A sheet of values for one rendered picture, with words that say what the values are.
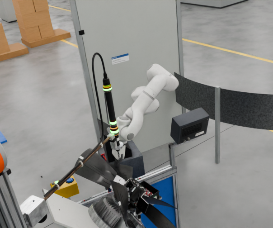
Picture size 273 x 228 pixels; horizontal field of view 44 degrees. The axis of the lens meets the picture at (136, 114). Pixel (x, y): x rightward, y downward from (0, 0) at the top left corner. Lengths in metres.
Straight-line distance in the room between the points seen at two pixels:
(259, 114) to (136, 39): 1.50
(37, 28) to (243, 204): 7.74
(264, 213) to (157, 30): 2.16
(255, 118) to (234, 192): 0.79
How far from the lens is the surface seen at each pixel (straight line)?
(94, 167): 1.90
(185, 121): 2.44
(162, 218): 1.84
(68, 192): 2.31
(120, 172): 2.14
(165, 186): 2.72
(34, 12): 9.86
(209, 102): 3.75
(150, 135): 4.25
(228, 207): 3.55
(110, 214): 1.89
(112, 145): 1.82
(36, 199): 1.45
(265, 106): 3.55
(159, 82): 2.06
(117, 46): 3.65
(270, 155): 4.26
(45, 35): 10.04
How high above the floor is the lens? 2.47
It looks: 28 degrees down
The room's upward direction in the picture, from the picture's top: 7 degrees counter-clockwise
